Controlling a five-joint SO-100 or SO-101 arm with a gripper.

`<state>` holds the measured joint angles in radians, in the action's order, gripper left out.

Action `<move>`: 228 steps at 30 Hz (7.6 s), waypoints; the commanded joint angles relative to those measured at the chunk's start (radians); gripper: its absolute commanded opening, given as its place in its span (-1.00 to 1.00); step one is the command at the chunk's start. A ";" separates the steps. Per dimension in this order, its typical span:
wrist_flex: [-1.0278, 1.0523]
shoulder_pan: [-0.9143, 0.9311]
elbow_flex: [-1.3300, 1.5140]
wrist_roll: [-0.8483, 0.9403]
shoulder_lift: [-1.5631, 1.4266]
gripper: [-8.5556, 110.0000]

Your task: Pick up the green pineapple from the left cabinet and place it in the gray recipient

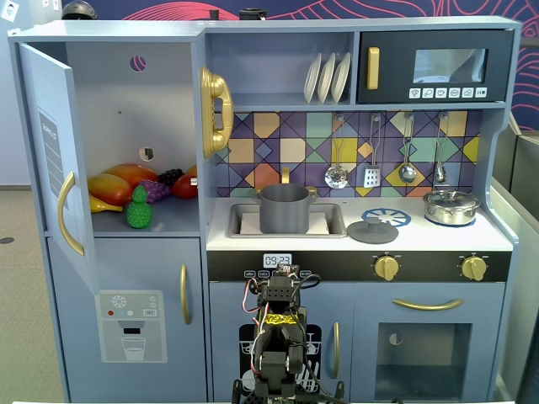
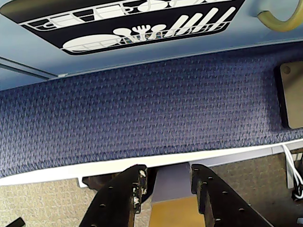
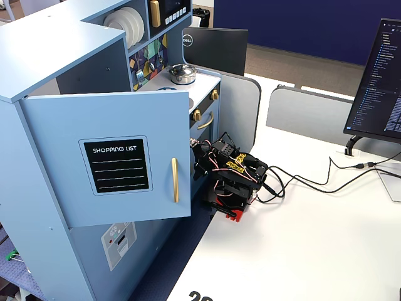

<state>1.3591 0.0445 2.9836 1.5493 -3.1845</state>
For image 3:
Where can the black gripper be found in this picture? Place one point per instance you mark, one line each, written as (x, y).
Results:
(198, 163)

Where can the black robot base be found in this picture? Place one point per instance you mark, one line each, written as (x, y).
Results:
(232, 196)

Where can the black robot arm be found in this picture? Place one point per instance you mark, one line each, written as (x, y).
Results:
(241, 163)

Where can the blue cabinet door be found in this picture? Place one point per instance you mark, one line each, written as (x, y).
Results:
(62, 125)

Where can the gold stove knob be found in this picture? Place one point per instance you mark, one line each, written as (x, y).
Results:
(196, 115)
(214, 95)

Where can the gray rounded desk divider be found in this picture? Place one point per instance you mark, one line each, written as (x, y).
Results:
(239, 106)

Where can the red table clamp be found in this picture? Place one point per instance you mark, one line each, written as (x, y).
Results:
(235, 215)

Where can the steel toy pot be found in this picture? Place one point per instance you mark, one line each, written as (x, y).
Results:
(181, 79)

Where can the black shopping list board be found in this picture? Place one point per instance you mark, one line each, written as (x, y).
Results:
(119, 169)

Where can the toy metal spatula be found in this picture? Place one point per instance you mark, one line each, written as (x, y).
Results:
(140, 77)

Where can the toy metal ladle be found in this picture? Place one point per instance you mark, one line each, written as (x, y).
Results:
(152, 66)

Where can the black Dell monitor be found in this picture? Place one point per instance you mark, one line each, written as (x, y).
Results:
(216, 50)

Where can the gray long desk divider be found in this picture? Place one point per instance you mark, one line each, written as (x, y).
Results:
(307, 113)

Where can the black trash bin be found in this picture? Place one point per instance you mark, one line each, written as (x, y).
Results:
(201, 17)

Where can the white toy plate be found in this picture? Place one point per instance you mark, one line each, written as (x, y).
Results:
(114, 23)
(140, 25)
(131, 26)

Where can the black toy microwave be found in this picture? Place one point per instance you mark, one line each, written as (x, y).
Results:
(175, 12)

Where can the blue toy kitchen unit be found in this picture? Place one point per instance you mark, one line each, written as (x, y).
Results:
(47, 56)

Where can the lit computer monitor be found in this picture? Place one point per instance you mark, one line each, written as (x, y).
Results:
(379, 81)

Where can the gray flat pad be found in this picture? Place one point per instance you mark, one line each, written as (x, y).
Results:
(391, 185)

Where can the small green object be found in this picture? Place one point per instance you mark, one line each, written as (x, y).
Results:
(11, 254)

